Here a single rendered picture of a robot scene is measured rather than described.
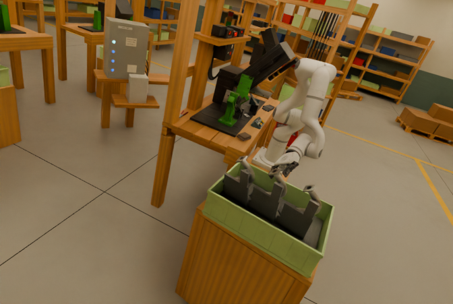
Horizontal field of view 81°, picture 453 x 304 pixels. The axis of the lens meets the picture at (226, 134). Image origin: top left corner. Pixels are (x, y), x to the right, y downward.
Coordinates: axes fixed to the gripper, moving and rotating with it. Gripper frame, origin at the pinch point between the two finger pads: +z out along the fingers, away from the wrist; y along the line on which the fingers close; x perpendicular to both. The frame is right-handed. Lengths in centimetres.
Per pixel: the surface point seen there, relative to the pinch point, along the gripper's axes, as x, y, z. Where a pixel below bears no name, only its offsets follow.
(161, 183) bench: -4, -135, -2
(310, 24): -44, -159, -410
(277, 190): 5.1, -0.1, 5.4
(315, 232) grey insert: 44.7, -6.5, -7.0
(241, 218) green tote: 10.4, -18.8, 18.9
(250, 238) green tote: 21.9, -19.4, 21.0
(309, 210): 19.1, 8.8, 3.3
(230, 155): -1, -67, -31
